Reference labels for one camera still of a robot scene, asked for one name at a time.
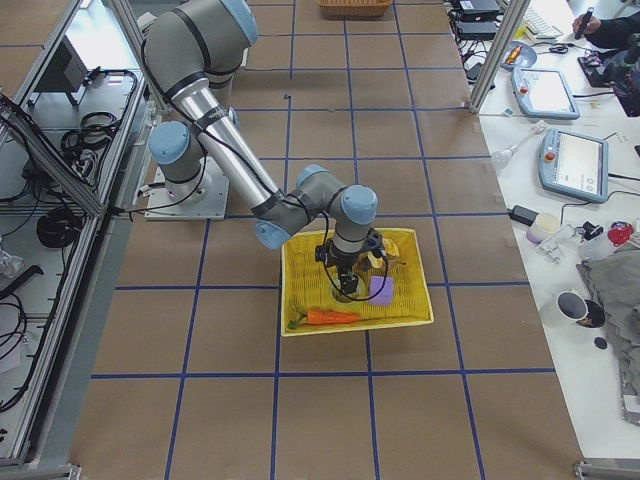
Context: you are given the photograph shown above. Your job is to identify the teach pendant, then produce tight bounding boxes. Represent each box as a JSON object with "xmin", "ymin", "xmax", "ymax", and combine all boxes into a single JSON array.
[
  {"xmin": 538, "ymin": 128, "xmax": 609, "ymax": 204},
  {"xmin": 511, "ymin": 67, "xmax": 581, "ymax": 120}
]

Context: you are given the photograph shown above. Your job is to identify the black power adapter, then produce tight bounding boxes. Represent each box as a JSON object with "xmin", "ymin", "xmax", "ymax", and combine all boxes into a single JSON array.
[{"xmin": 508, "ymin": 205, "xmax": 539, "ymax": 227}]

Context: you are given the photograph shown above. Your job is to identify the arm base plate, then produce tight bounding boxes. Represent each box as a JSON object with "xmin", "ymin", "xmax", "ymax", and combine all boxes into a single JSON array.
[{"xmin": 144, "ymin": 156, "xmax": 229, "ymax": 222}]

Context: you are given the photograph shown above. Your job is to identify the purple foam block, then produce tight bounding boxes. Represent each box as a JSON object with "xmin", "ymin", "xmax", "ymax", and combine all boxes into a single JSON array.
[{"xmin": 368, "ymin": 276, "xmax": 395, "ymax": 307}]

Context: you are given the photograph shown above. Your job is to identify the white purple cup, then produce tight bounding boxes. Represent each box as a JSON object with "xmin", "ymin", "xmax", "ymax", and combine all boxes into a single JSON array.
[{"xmin": 526, "ymin": 213, "xmax": 560, "ymax": 244}]

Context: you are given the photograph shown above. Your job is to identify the black monitor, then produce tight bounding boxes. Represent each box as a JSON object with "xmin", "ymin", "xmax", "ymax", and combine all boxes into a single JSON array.
[{"xmin": 28, "ymin": 36, "xmax": 88, "ymax": 106}]

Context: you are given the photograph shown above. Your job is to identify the coiled black cables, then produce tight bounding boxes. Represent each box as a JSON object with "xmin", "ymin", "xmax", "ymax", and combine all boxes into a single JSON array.
[{"xmin": 60, "ymin": 110, "xmax": 125, "ymax": 174}]

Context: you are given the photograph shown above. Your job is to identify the red round object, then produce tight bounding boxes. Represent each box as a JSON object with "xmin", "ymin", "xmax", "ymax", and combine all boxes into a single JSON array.
[{"xmin": 607, "ymin": 221, "xmax": 635, "ymax": 248}]

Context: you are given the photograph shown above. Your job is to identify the grey cloth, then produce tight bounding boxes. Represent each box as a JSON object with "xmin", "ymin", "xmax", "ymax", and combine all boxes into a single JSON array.
[{"xmin": 576, "ymin": 247, "xmax": 639, "ymax": 425}]

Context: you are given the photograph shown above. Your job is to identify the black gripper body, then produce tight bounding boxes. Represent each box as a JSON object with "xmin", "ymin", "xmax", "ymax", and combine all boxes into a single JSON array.
[{"xmin": 314, "ymin": 242, "xmax": 368, "ymax": 293}]

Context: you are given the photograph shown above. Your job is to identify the white mug dark inside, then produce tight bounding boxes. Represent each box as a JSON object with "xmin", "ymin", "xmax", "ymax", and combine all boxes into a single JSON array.
[{"xmin": 555, "ymin": 291, "xmax": 605, "ymax": 328}]

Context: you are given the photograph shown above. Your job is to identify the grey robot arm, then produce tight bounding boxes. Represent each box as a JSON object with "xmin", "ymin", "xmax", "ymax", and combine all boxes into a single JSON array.
[{"xmin": 141, "ymin": 1, "xmax": 382, "ymax": 298}]

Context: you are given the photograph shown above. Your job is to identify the brown wicker basket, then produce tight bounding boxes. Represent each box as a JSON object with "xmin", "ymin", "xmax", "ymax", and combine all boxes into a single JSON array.
[{"xmin": 316, "ymin": 0, "xmax": 393, "ymax": 20}]

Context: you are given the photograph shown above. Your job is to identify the far teach pendant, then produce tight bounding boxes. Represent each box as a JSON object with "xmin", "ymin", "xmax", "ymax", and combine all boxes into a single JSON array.
[{"xmin": 511, "ymin": 67, "xmax": 581, "ymax": 120}]

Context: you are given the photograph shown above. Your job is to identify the yellow plastic basket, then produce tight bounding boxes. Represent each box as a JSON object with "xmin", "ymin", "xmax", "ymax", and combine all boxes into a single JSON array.
[{"xmin": 280, "ymin": 227, "xmax": 435, "ymax": 338}]

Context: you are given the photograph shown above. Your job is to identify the blue bowl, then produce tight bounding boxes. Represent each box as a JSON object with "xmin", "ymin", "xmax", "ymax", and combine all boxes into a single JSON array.
[{"xmin": 500, "ymin": 41, "xmax": 538, "ymax": 70}]

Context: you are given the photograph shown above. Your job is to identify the yellow tape roll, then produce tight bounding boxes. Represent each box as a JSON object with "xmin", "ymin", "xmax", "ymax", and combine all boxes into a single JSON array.
[{"xmin": 330, "ymin": 282, "xmax": 369, "ymax": 304}]

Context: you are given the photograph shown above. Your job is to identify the near teach pendant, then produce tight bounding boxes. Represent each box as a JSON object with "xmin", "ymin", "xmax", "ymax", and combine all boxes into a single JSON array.
[{"xmin": 538, "ymin": 128, "xmax": 609, "ymax": 204}]

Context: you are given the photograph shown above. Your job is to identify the orange toy carrot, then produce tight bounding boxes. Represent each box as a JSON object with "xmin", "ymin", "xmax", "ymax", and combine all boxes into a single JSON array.
[{"xmin": 288, "ymin": 309, "xmax": 361, "ymax": 329}]

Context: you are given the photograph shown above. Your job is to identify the aluminium frame post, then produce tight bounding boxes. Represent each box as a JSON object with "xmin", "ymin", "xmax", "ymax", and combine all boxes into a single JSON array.
[{"xmin": 467, "ymin": 0, "xmax": 530, "ymax": 114}]

